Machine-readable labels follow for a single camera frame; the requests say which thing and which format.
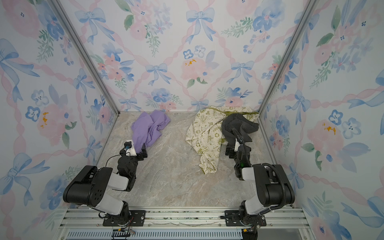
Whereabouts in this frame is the dark grey cloth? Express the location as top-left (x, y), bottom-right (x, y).
top-left (222, 113), bottom-right (259, 147)

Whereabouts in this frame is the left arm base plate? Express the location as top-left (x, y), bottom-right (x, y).
top-left (103, 210), bottom-right (147, 227)

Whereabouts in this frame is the right corner aluminium post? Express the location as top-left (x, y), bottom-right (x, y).
top-left (259, 0), bottom-right (318, 114)

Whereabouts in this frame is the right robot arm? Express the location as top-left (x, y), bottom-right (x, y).
top-left (221, 145), bottom-right (295, 227)

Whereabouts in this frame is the cream green printed cloth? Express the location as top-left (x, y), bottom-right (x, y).
top-left (186, 107), bottom-right (259, 174)

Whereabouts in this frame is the purple cloth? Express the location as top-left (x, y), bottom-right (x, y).
top-left (131, 110), bottom-right (171, 153)

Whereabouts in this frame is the left corner aluminium post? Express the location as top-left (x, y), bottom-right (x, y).
top-left (48, 0), bottom-right (121, 116)

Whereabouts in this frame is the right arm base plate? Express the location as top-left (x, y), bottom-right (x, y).
top-left (220, 210), bottom-right (267, 228)

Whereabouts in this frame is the corner aluminium post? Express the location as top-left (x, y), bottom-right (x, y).
top-left (259, 0), bottom-right (318, 114)
top-left (48, 0), bottom-right (121, 116)

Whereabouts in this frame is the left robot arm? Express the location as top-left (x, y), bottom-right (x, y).
top-left (63, 141), bottom-right (148, 228)

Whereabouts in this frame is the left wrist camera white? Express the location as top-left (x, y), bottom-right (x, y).
top-left (124, 140), bottom-right (137, 157)

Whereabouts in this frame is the aluminium rail frame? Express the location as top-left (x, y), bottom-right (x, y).
top-left (54, 206), bottom-right (315, 240)

